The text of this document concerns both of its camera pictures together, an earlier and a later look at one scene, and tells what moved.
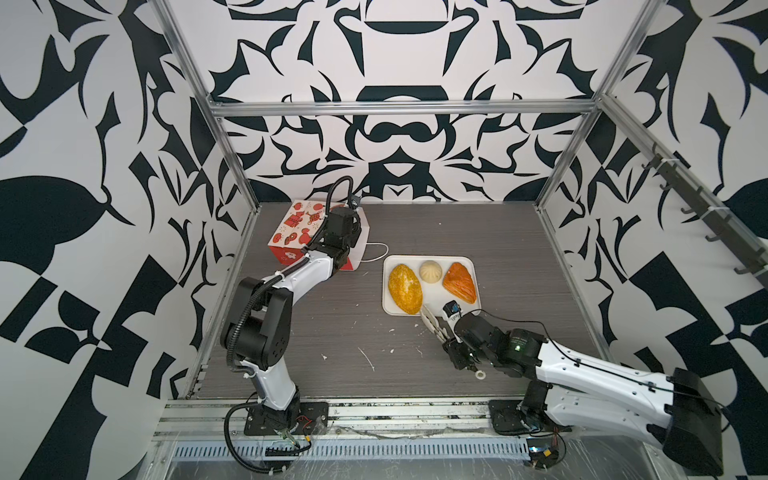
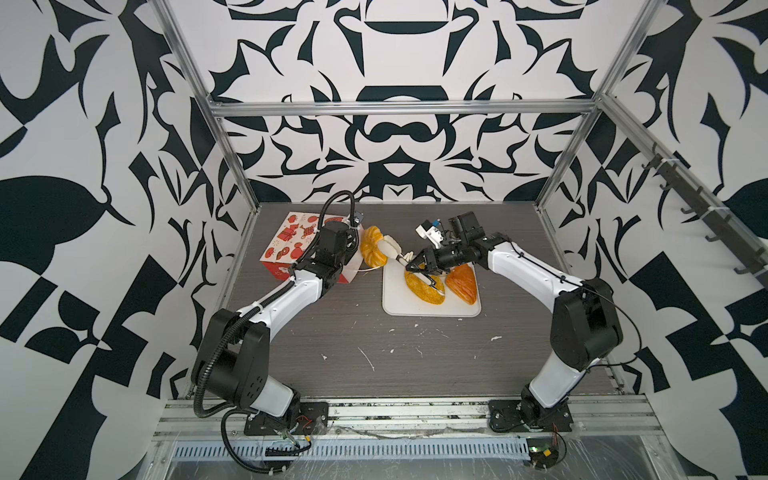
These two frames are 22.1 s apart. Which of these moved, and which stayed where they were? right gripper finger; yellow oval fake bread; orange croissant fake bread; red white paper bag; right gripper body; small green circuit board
Moved: right gripper body; yellow oval fake bread; right gripper finger; red white paper bag
Stayed: small green circuit board; orange croissant fake bread
